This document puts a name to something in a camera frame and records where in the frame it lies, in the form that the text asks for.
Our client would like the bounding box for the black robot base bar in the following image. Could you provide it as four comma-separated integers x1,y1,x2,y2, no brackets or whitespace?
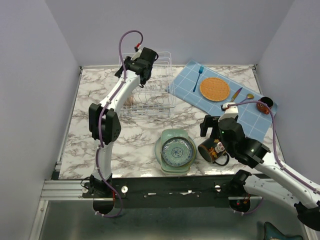
82,170,252,212

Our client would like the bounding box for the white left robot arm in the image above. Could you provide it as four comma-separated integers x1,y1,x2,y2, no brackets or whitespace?
88,47,159,198

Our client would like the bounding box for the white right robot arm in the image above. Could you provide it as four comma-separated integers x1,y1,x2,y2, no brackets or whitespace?
200,114,320,231

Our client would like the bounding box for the blue checked cloth mat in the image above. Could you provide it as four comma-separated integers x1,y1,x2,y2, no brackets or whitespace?
167,60,272,142

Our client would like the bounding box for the black skull pattern mug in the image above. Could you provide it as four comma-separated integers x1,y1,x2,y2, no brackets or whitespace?
197,138,230,167

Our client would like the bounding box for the round woven wicker plate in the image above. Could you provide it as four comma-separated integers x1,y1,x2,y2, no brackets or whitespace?
199,77,230,102

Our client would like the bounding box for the iridescent rainbow knife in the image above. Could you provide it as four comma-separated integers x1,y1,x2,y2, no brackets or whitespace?
230,87,243,103

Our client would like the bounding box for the small brown clay cup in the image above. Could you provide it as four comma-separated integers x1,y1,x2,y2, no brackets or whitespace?
256,96,274,115

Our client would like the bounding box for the iridescent rainbow spoon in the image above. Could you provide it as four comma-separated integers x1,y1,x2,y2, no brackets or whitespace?
239,93,255,103

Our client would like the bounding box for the blue floral ceramic plate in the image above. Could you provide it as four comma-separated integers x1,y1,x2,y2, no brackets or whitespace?
161,137,196,167

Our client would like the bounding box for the teal square ceramic plate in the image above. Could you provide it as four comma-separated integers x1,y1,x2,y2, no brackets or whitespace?
155,128,197,175

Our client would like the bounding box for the blue metal fork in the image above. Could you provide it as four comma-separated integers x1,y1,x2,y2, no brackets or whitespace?
192,65,204,92

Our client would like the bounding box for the dark teal star object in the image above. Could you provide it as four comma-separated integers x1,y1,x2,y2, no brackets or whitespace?
263,222,304,240

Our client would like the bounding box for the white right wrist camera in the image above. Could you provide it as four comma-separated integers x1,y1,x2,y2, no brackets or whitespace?
218,102,239,122

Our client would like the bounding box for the white wire dish rack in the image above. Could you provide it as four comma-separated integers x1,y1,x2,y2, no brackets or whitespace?
120,51,176,119

